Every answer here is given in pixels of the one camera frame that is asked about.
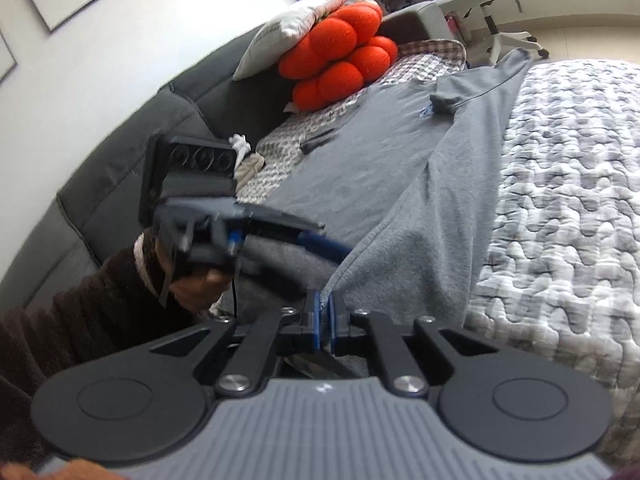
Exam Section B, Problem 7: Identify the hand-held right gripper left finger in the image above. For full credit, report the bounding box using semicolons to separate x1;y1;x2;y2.
150;291;323;400

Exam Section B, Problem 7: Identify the grey white office chair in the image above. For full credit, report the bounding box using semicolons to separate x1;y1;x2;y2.
440;0;551;61

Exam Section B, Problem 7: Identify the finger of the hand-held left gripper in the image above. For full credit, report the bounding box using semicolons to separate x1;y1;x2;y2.
239;204;326;235
289;231;354;262

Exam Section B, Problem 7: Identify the person's right hand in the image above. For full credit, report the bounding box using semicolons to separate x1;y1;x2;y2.
0;460;126;480

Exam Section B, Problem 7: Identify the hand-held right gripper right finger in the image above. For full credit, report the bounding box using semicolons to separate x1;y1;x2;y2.
328;295;493;400

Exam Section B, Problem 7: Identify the light grey pillow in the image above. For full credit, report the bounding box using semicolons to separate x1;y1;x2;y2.
232;0;358;81

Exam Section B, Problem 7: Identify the grey shirt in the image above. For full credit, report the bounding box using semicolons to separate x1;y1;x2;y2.
235;49;533;351

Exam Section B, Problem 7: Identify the orange pumpkin cushion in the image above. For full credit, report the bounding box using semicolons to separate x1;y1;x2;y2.
279;0;385;81
292;36;398;111

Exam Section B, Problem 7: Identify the dark grey sofa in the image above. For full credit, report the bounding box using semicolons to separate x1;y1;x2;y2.
0;0;471;351

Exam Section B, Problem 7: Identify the grey white quilted blanket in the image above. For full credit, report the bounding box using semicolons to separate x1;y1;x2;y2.
235;39;640;461

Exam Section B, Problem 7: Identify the person's left hand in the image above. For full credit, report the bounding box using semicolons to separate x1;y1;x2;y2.
155;240;236;315

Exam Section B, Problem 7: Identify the beige crumpled cloth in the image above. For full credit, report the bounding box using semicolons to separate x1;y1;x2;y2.
227;134;266;191

